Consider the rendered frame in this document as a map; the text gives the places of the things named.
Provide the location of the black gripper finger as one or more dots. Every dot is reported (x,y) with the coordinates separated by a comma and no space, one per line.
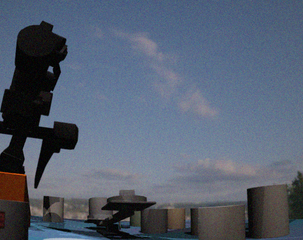
(48,147)

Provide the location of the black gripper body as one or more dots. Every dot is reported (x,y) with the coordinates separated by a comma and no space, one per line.
(16,125)

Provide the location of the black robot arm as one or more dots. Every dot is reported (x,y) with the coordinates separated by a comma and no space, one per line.
(37,48)

